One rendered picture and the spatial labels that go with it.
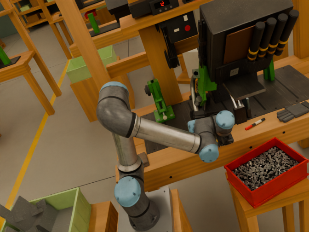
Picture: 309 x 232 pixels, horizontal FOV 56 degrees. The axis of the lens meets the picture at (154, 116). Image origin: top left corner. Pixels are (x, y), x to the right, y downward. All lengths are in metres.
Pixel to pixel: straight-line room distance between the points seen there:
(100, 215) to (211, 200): 1.13
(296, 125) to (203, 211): 1.12
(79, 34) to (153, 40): 0.45
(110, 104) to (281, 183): 0.86
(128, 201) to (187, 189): 1.44
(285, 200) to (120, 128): 0.87
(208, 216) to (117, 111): 1.61
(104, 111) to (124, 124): 0.08
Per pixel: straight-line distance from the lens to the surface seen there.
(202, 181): 2.69
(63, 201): 1.76
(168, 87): 2.04
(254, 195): 1.40
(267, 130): 1.68
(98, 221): 1.69
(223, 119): 1.21
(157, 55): 1.93
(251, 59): 1.51
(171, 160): 1.63
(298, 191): 1.53
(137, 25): 1.73
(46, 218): 1.74
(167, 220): 1.40
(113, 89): 1.11
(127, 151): 1.27
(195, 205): 2.55
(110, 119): 1.02
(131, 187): 1.28
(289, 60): 2.34
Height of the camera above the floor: 2.00
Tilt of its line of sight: 33 degrees down
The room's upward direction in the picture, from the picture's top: 21 degrees counter-clockwise
